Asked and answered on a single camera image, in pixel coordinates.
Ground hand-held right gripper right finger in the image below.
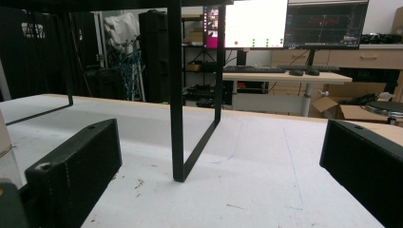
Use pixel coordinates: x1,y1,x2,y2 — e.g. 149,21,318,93
318,119,403,228

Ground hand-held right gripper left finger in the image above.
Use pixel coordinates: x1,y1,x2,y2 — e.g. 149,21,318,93
25,118,124,228

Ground round black stool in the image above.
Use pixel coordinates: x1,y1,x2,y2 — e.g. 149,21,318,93
365,100,403,125

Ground open cardboard box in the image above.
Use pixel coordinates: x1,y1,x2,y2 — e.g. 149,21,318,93
309,81,403,124

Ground wooden drawer cabinet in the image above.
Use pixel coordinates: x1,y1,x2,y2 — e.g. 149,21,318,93
271,43,403,96

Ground black keyboard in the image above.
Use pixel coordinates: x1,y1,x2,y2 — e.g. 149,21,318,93
222,65,287,74
277,64,341,73

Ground light wooden desk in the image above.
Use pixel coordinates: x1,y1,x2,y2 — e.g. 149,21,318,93
221,71,354,118

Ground black curtain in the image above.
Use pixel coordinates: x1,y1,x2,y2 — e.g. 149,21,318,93
0,5,96,100

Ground black hard case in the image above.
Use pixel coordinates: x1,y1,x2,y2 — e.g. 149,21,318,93
138,9,170,104

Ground dark graph computer monitor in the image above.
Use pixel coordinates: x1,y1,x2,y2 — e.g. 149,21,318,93
283,0,371,50

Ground white cloth cover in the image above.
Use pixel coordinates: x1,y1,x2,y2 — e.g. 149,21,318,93
103,11,141,55

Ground bright white computer monitor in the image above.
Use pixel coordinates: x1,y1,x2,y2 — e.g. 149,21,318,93
202,0,289,50

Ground blue cable bundle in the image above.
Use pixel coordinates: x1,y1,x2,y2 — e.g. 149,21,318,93
114,48,146,100

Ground black metal shelf frame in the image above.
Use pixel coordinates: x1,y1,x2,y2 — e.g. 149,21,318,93
0,0,236,183

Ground black wire storage rack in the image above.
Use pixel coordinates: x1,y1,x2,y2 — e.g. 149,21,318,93
181,13,236,108

